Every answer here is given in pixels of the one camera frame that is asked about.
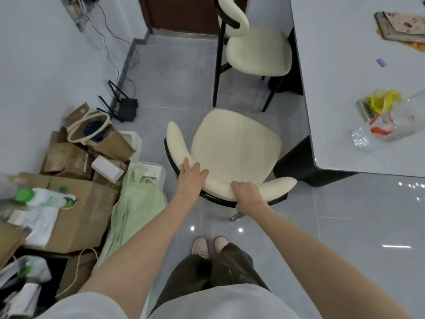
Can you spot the person's right hand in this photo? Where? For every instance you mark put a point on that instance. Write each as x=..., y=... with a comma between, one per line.
x=249, y=197

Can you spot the person's left hand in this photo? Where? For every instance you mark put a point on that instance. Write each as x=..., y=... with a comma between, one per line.
x=190, y=181

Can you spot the person's left thumb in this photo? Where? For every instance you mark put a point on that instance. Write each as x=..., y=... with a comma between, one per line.
x=204, y=174

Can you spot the person's right fingers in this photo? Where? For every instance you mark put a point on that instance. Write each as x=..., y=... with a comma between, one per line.
x=243, y=186

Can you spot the cream chair with black frame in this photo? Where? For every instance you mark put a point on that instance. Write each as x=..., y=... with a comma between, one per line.
x=257, y=49
x=232, y=146

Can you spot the person's left forearm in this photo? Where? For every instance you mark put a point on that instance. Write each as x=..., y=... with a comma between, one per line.
x=139, y=242

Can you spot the person's right forearm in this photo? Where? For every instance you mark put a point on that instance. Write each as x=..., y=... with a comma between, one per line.
x=315, y=259

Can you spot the white box under towel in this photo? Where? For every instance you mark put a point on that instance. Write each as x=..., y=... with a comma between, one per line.
x=156, y=174

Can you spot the person's pink right shoe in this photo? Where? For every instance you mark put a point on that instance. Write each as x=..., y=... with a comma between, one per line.
x=221, y=243

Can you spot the person's pink shoe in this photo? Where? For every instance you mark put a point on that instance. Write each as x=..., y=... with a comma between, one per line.
x=201, y=247
x=221, y=243

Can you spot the person's pink left shoe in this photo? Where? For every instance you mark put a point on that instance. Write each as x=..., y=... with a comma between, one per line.
x=201, y=247

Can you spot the white square box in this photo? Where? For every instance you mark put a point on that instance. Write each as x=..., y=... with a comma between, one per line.
x=132, y=142

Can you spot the light green towel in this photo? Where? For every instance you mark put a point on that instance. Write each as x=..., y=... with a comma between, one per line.
x=132, y=212

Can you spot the person's dark trousers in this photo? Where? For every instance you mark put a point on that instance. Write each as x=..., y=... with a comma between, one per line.
x=215, y=272

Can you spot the white oblong box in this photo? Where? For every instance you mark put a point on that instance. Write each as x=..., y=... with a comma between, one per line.
x=108, y=169

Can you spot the black router with antennas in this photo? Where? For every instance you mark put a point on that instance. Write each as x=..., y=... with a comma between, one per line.
x=126, y=109

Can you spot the dark blue round object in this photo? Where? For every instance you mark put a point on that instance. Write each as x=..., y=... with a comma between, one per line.
x=95, y=130

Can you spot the person's white shirt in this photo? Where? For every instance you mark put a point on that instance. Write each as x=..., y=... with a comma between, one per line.
x=206, y=304

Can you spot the large flat cardboard box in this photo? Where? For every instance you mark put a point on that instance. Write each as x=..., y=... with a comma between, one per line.
x=83, y=222

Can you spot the small stained cardboard box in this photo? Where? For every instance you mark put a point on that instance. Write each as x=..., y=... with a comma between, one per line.
x=64, y=161

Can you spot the tan comb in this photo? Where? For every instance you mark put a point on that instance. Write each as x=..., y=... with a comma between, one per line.
x=364, y=110

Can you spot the green and white packet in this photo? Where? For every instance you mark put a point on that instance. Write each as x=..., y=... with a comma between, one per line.
x=49, y=197

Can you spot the clear plastic bottle red label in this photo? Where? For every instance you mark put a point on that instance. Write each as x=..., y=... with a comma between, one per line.
x=391, y=124

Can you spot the brown wooden door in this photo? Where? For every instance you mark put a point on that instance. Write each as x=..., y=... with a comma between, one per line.
x=186, y=13

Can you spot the yellow plastic bag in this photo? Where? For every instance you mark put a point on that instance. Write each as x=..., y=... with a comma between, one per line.
x=381, y=100

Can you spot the white plastic packet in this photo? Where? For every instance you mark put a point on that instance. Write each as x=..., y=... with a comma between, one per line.
x=36, y=225

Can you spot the small purple eraser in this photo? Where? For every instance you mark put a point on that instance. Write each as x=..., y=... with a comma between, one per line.
x=381, y=62

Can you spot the white plastic bags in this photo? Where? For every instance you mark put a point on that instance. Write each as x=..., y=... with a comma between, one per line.
x=23, y=289

